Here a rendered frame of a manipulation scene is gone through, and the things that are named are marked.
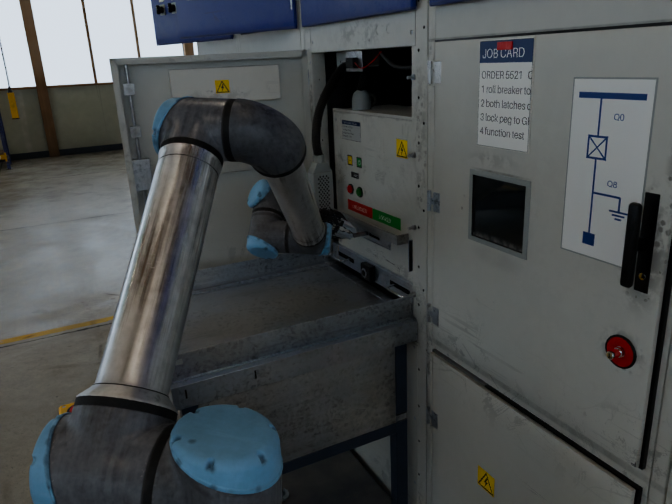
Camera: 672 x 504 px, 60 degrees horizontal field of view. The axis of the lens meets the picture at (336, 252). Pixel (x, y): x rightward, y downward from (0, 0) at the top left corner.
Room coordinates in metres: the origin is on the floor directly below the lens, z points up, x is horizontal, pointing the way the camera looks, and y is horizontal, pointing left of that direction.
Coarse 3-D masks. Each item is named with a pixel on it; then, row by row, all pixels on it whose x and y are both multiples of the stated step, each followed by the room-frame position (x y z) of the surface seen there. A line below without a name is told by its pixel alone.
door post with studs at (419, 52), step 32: (416, 32) 1.49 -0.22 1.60; (416, 64) 1.49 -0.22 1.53; (416, 96) 1.49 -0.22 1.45; (416, 128) 1.49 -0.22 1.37; (416, 160) 1.49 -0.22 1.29; (416, 192) 1.49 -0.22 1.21; (416, 224) 1.49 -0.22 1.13; (416, 256) 1.49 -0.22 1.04; (416, 288) 1.49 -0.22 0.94; (416, 320) 1.49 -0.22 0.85
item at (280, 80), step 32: (128, 64) 1.89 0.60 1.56; (160, 64) 1.94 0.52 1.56; (192, 64) 1.97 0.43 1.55; (224, 64) 2.00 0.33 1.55; (256, 64) 2.03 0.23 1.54; (288, 64) 2.07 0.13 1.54; (128, 96) 1.91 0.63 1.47; (160, 96) 1.94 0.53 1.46; (192, 96) 1.94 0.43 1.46; (224, 96) 1.97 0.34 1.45; (256, 96) 2.00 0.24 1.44; (288, 96) 2.06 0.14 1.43; (128, 128) 1.91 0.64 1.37; (128, 160) 1.88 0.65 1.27; (224, 192) 1.99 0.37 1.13; (224, 224) 1.99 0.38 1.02; (224, 256) 1.98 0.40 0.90; (256, 256) 2.02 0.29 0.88
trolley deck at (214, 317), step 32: (256, 288) 1.80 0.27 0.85; (288, 288) 1.78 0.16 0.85; (320, 288) 1.77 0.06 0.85; (352, 288) 1.76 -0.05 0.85; (192, 320) 1.57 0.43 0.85; (224, 320) 1.56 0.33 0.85; (256, 320) 1.54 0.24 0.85; (288, 320) 1.53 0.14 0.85; (320, 352) 1.35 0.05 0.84; (352, 352) 1.39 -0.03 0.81; (192, 384) 1.20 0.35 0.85; (224, 384) 1.24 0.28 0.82; (256, 384) 1.27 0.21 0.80
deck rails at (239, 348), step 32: (288, 256) 1.95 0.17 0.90; (320, 256) 2.00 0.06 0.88; (224, 288) 1.81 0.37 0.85; (320, 320) 1.39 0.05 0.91; (352, 320) 1.43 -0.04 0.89; (384, 320) 1.47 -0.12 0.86; (192, 352) 1.24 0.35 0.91; (224, 352) 1.27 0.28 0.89; (256, 352) 1.31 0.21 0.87; (288, 352) 1.34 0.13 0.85
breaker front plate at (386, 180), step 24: (336, 120) 1.98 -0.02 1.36; (360, 120) 1.83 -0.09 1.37; (384, 120) 1.71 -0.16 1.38; (408, 120) 1.60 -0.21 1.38; (336, 144) 1.98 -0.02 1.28; (360, 144) 1.84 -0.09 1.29; (384, 144) 1.71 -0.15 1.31; (408, 144) 1.60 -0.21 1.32; (336, 168) 1.99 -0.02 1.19; (360, 168) 1.84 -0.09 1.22; (384, 168) 1.71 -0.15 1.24; (408, 168) 1.60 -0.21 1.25; (384, 192) 1.71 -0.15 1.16; (408, 192) 1.60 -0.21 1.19; (360, 216) 1.85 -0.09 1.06; (408, 216) 1.60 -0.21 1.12; (360, 240) 1.85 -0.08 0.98; (384, 240) 1.71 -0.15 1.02; (384, 264) 1.72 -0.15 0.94
